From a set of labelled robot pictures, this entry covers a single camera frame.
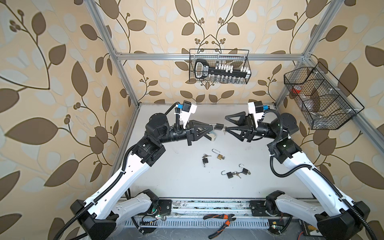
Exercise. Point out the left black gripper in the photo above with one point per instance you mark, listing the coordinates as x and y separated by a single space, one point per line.
191 133

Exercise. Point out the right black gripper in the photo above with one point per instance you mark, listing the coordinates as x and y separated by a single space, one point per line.
248 129

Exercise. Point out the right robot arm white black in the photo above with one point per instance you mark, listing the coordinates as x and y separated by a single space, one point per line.
337 216

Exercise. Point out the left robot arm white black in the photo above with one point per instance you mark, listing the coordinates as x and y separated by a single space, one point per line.
100 214

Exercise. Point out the brass padlock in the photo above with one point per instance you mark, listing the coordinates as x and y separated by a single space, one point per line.
219 155

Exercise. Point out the keys between black padlocks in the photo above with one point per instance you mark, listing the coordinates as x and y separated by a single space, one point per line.
236 174

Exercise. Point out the black socket tool set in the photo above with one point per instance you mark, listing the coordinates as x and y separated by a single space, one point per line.
203 70

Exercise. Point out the red capped item in basket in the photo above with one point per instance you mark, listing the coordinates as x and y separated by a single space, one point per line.
296 90

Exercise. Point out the black power distribution board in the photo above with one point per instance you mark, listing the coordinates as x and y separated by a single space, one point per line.
309 230

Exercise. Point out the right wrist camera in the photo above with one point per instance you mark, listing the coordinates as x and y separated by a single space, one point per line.
257 110

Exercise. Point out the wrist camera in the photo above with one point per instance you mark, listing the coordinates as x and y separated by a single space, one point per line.
257 110
187 108

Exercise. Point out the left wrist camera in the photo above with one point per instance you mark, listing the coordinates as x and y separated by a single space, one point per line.
187 108

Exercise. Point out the back wire basket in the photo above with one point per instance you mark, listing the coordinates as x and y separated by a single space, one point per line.
235 57

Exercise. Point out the wire basket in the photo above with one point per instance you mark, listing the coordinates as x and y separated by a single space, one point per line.
327 102
235 57

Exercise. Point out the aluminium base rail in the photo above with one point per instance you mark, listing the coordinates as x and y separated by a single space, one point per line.
188 214

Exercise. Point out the right wire basket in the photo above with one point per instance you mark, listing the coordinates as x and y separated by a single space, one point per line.
327 102

